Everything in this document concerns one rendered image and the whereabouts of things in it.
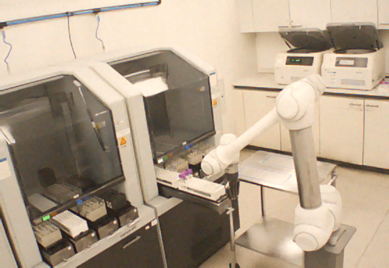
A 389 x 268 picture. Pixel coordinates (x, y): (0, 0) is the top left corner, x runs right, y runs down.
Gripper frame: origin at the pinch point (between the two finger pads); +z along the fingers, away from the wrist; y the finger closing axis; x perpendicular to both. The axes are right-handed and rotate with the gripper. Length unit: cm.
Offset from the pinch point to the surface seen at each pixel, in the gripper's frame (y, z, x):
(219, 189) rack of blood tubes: 0.0, -6.4, -10.2
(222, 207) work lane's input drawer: 3.5, 2.7, -6.0
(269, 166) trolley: -46.9, -1.8, -4.9
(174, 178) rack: 2.3, -6.3, -44.0
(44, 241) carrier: 90, -5, -54
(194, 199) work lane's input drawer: 6.7, 1.3, -24.9
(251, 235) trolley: -38, 52, -17
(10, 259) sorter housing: 109, -5, -55
